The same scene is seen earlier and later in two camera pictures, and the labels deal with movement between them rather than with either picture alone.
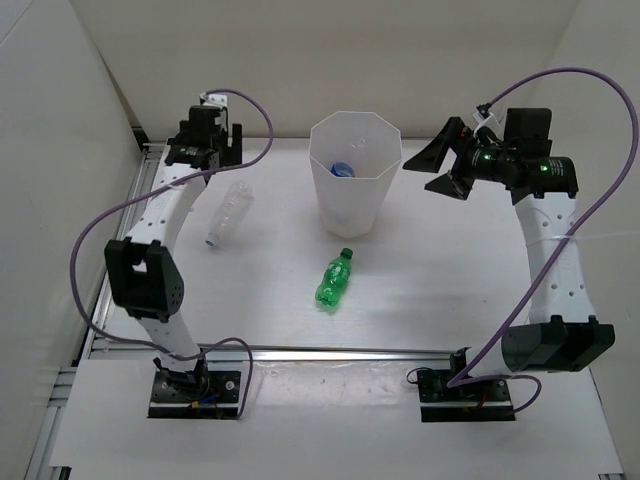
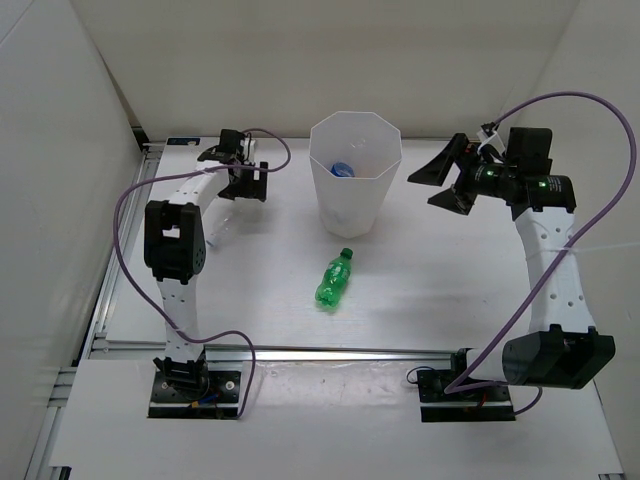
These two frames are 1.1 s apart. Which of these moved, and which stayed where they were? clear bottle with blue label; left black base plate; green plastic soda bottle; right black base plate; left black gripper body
Moved: left black gripper body
Stayed: green plastic soda bottle; left black base plate; clear bottle with blue label; right black base plate
